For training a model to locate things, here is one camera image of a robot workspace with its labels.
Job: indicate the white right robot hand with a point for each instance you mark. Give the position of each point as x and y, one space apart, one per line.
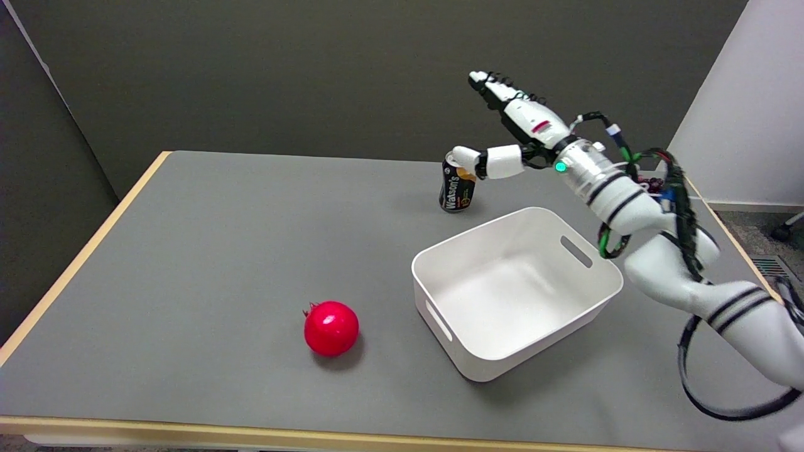
534 122

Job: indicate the black soda can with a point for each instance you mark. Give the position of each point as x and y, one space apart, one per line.
455 194

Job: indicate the dark red grape bunch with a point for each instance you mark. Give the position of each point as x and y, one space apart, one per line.
654 184

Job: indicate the white plastic basket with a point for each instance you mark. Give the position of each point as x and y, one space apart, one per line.
502 301

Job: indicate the black chair caster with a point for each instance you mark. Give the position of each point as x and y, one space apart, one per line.
782 232

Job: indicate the floor vent grille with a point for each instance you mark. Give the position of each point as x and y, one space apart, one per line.
767 268

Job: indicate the red pomegranate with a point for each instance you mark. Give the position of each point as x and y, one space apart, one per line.
331 328

